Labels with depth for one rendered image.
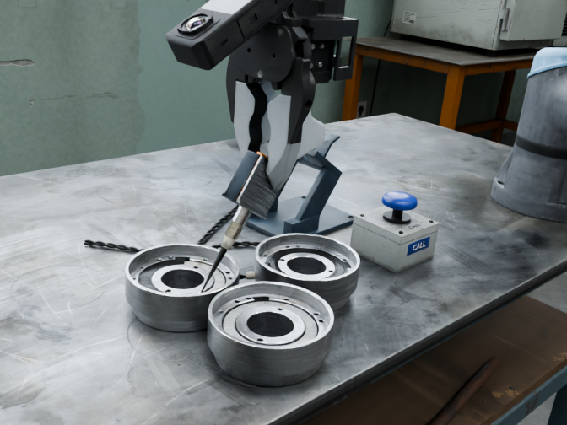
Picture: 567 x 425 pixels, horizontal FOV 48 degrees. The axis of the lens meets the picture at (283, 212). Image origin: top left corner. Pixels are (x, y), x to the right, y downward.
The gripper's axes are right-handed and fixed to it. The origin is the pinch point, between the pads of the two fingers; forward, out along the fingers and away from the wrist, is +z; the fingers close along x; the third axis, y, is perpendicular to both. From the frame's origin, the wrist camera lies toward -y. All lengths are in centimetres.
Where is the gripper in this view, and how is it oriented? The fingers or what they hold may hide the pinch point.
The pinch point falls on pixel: (260, 173)
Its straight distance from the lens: 58.1
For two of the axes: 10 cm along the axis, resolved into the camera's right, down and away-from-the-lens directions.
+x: -7.0, -3.2, 6.3
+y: 7.1, -2.2, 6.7
